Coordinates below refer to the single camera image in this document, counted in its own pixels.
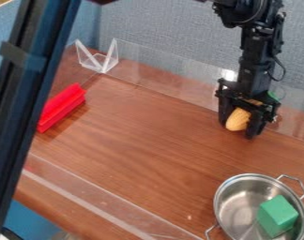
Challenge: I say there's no clear acrylic front barrier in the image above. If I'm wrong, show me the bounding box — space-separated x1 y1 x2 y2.
24 154 203 240

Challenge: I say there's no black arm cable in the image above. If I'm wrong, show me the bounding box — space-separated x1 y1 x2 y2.
268 55 288 83

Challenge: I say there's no clear acrylic back barrier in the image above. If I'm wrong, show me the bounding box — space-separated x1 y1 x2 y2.
97 38 304 141

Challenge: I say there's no red plastic block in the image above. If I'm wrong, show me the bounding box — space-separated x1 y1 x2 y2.
37 82 88 133

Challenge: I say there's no yellow green toy corn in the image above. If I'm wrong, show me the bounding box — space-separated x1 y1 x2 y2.
225 92 282 131

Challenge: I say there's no green wooden cube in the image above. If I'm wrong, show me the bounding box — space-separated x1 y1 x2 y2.
256 195 299 238

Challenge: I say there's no clear acrylic corner bracket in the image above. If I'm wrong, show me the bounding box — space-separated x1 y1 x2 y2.
74 39 120 74

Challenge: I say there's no clear acrylic barrier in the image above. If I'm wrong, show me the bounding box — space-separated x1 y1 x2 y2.
24 154 203 240
97 38 304 141

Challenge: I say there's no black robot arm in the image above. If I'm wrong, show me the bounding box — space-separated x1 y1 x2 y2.
212 0 287 139

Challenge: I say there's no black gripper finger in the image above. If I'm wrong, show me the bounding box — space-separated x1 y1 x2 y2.
219 97 235 126
246 111 266 140

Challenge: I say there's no blue black camera-side pole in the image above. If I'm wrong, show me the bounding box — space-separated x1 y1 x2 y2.
0 0 81 232

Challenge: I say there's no silver metal pot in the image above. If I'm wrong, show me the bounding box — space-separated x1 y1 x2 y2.
205 173 304 240

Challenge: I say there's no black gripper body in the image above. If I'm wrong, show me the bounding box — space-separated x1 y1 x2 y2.
215 78 282 124

